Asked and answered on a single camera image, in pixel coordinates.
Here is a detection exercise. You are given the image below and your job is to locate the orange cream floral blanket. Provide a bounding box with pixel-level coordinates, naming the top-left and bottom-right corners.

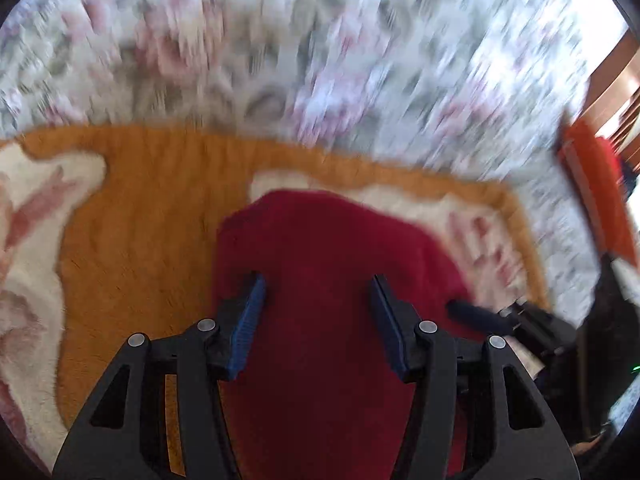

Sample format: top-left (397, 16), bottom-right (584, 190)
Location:
top-left (0, 125), bottom-right (551, 471)

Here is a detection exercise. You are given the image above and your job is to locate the wooden furniture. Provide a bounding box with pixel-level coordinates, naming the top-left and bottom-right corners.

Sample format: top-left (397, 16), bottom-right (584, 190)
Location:
top-left (580, 30), bottom-right (640, 171)

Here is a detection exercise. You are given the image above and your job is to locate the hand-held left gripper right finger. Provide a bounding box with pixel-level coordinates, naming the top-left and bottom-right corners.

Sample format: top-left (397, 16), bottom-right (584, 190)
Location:
top-left (369, 274), bottom-right (581, 480)

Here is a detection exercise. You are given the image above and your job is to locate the large orange ribbed pillow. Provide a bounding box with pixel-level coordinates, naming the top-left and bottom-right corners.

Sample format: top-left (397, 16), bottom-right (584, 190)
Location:
top-left (554, 115), bottom-right (639, 262)

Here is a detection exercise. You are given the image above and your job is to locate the red garment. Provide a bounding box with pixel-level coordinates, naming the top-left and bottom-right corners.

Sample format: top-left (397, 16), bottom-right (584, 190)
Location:
top-left (210, 189), bottom-right (501, 480)

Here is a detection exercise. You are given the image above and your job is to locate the grey floral bedsheet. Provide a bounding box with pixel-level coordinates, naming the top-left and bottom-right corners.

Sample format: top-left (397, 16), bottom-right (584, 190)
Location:
top-left (0, 0), bottom-right (632, 321)

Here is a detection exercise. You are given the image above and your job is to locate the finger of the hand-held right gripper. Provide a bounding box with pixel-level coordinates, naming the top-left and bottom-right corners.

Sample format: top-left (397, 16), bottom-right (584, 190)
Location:
top-left (445, 299), bottom-right (517, 337)

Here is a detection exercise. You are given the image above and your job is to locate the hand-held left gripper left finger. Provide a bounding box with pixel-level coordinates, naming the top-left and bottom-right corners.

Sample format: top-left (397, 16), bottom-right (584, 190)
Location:
top-left (51, 271), bottom-right (267, 480)

